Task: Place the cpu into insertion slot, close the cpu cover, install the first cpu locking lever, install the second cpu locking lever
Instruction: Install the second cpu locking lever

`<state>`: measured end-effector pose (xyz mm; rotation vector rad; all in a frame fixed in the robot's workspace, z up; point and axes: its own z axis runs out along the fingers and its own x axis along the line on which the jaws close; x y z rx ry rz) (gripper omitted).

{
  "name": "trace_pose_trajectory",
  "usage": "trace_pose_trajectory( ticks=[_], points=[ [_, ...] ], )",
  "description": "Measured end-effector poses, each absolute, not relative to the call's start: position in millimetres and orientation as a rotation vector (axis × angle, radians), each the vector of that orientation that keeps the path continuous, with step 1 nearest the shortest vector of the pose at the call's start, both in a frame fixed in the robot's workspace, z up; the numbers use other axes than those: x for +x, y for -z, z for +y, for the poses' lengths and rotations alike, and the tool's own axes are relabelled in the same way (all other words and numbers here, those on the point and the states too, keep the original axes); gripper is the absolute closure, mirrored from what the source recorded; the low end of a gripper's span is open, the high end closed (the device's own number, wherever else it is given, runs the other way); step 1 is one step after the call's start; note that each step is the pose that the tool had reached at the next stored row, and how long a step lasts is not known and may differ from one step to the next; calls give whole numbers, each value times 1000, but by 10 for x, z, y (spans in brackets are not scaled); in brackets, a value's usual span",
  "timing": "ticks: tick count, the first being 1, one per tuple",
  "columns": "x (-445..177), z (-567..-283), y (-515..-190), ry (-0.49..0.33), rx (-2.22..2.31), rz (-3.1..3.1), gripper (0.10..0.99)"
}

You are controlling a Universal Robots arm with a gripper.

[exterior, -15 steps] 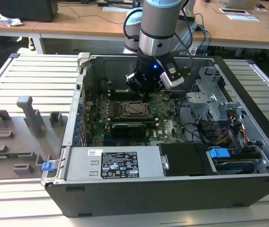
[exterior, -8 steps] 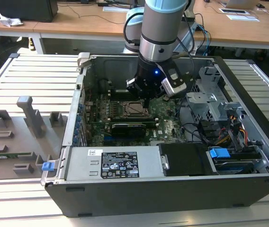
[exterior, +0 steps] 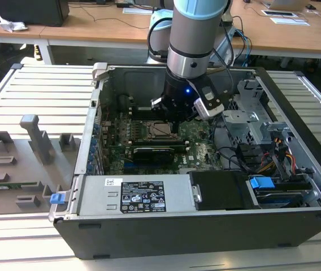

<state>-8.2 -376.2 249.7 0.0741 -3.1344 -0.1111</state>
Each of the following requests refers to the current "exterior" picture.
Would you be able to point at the silver-topped CPU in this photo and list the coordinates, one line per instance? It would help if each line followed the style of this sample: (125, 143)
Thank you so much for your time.
(160, 130)

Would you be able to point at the black RAM slot row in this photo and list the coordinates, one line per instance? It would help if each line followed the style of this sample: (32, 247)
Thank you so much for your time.
(140, 114)
(160, 143)

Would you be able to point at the CPU socket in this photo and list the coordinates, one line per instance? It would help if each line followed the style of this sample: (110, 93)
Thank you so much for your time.
(163, 139)

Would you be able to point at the blue expansion slot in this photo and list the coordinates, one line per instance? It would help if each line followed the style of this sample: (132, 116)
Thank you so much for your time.
(129, 164)

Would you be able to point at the green motherboard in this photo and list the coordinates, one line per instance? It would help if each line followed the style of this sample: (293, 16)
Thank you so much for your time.
(203, 152)

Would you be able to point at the black graphics card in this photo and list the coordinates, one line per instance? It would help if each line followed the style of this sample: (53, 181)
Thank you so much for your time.
(152, 156)

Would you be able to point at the silver disk bay cage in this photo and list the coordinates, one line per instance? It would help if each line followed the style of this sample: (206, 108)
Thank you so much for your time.
(239, 127)

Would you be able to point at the white paper sheet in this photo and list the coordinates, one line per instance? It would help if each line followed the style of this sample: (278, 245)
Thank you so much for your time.
(290, 21)
(136, 11)

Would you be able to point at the black plastic shroud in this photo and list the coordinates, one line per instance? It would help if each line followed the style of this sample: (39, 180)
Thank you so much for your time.
(222, 189)

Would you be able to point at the black power strip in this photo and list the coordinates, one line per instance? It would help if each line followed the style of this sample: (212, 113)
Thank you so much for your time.
(126, 4)

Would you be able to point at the wooden desk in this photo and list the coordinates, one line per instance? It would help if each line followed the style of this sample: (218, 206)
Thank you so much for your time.
(92, 31)

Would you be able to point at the hard disk in blue carrier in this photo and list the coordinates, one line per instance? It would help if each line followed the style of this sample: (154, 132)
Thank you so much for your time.
(260, 185)

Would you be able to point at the grey power supply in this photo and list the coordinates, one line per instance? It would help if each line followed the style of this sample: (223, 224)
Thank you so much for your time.
(98, 197)

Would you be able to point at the white tablet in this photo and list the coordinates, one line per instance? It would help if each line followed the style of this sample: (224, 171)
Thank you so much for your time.
(279, 13)

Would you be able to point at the black and grey PC case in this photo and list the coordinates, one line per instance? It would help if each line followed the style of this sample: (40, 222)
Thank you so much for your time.
(177, 234)

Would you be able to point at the silver laptop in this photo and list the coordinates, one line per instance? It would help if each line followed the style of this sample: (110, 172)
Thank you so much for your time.
(287, 4)

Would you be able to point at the blue case latch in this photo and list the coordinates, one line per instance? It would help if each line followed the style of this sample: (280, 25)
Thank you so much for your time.
(57, 199)

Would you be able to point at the brown parts rack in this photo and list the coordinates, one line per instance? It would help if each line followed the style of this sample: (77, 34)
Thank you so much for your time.
(22, 169)

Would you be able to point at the black computer tower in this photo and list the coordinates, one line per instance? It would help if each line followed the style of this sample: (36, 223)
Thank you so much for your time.
(22, 11)

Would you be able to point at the crumpled white paper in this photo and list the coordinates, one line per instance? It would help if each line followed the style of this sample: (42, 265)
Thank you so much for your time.
(12, 24)

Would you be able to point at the green RAM stick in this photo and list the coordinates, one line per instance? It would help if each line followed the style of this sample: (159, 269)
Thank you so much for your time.
(13, 185)

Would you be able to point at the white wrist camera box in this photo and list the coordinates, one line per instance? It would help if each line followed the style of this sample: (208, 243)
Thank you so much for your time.
(204, 109)

